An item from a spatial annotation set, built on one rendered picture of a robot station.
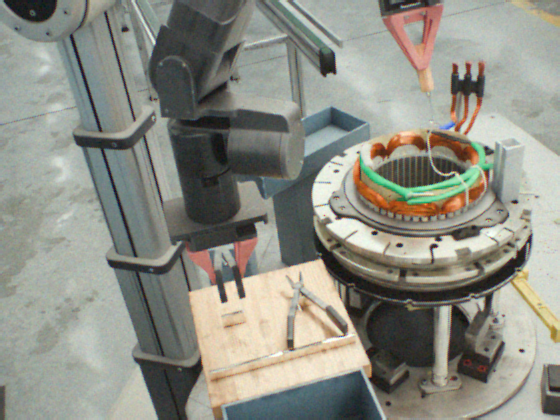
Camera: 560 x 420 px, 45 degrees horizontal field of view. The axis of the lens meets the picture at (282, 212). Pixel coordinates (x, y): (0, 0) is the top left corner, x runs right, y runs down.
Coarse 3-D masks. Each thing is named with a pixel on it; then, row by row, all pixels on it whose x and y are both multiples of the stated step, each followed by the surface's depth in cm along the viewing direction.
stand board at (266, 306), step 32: (256, 288) 91; (288, 288) 90; (320, 288) 89; (256, 320) 86; (320, 320) 85; (224, 352) 82; (256, 352) 82; (320, 352) 80; (352, 352) 80; (224, 384) 78; (256, 384) 78; (288, 384) 77
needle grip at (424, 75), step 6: (414, 48) 85; (420, 48) 85; (420, 54) 85; (420, 72) 86; (426, 72) 86; (420, 78) 87; (426, 78) 86; (420, 84) 87; (426, 84) 86; (432, 84) 87; (420, 90) 88; (426, 90) 87
